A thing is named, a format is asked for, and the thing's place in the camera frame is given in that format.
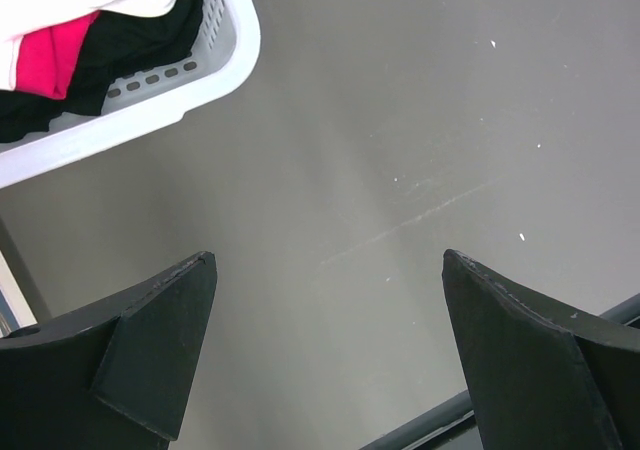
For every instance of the white laundry basket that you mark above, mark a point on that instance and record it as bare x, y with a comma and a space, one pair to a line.
222, 58

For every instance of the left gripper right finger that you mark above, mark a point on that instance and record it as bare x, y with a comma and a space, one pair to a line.
541, 374

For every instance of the red t shirt in basket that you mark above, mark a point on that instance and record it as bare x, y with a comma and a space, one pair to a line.
48, 57

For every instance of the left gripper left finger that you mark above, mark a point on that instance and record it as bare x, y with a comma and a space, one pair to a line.
114, 374

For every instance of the black t shirt in basket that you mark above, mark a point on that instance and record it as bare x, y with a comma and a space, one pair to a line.
116, 46

